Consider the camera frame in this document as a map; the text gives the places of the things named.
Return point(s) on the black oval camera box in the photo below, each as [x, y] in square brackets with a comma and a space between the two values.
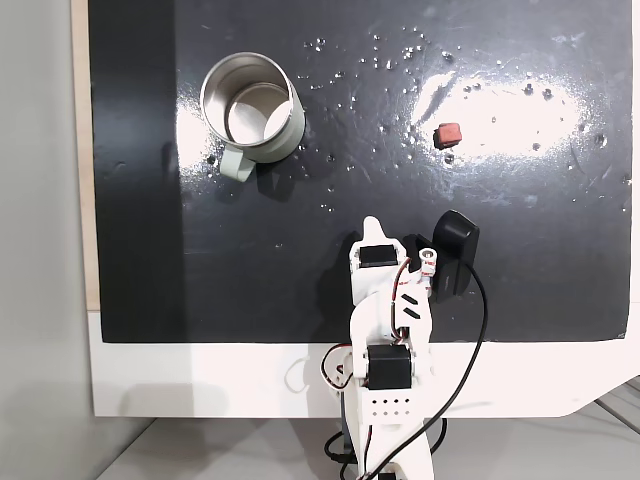
[455, 250]

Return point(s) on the black table mat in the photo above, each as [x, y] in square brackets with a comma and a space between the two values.
[250, 275]

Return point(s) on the beige wooden board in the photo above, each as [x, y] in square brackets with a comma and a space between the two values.
[82, 150]

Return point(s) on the red cube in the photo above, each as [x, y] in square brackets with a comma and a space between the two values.
[448, 135]

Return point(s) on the pale green steel mug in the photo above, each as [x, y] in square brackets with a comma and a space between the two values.
[295, 135]

